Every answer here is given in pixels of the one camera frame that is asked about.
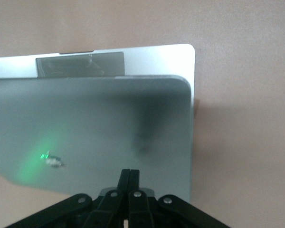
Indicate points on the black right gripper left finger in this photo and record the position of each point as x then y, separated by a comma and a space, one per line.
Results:
109, 209

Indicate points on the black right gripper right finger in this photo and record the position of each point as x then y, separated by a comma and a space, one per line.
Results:
152, 211

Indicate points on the grey laptop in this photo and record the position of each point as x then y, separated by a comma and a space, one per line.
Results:
97, 123

